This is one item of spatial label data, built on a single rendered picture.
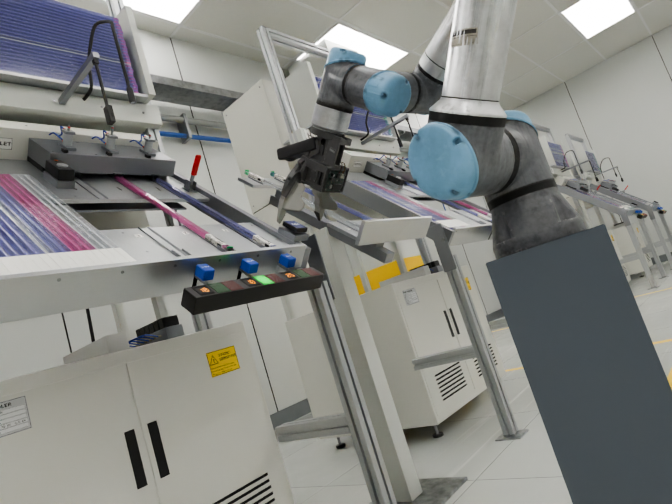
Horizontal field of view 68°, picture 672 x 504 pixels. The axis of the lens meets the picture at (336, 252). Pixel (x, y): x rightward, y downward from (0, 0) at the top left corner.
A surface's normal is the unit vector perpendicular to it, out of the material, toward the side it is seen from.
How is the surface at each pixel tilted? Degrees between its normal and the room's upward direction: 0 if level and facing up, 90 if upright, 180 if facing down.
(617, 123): 90
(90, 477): 90
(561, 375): 90
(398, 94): 132
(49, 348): 90
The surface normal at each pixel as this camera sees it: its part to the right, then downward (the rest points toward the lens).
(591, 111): -0.63, 0.08
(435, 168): -0.76, 0.27
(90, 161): 0.73, 0.40
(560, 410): -0.35, -0.03
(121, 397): 0.71, -0.32
